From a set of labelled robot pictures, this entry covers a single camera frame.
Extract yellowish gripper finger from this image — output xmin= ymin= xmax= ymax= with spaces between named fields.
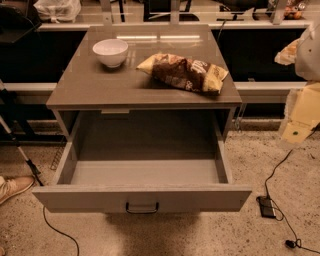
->
xmin=274 ymin=39 xmax=298 ymax=65

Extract grey top drawer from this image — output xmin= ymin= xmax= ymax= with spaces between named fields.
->
xmin=33 ymin=110 xmax=251 ymax=214

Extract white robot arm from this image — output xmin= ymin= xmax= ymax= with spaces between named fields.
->
xmin=274 ymin=22 xmax=320 ymax=81

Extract grey drawer cabinet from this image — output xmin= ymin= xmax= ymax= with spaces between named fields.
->
xmin=47 ymin=23 xmax=242 ymax=135

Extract fruit pile on shelf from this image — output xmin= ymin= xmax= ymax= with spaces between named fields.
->
xmin=284 ymin=0 xmax=307 ymax=20

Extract brown yellow chip bag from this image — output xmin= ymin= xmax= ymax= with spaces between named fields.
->
xmin=137 ymin=53 xmax=229 ymax=93

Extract black power adapter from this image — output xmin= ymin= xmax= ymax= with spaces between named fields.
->
xmin=256 ymin=196 xmax=276 ymax=219

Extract white ceramic bowl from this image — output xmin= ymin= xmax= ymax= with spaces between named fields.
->
xmin=92 ymin=39 xmax=129 ymax=68

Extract white plastic bag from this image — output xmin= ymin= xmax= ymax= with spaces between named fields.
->
xmin=34 ymin=0 xmax=81 ymax=23

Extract black tripod leg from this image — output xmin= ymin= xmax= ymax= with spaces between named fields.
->
xmin=0 ymin=80 xmax=44 ymax=186

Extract tan shoe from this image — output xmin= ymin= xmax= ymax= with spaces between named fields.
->
xmin=0 ymin=176 xmax=34 ymax=204

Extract black floor cable right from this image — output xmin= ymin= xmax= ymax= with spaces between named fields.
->
xmin=264 ymin=128 xmax=320 ymax=255

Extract black floor cable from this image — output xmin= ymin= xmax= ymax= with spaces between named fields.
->
xmin=42 ymin=206 xmax=81 ymax=256
xmin=264 ymin=128 xmax=320 ymax=255

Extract wire rack with shiny object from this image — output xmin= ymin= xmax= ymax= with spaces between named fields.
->
xmin=50 ymin=142 xmax=66 ymax=171

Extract black floor cable left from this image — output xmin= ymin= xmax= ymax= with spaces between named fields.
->
xmin=42 ymin=206 xmax=81 ymax=256

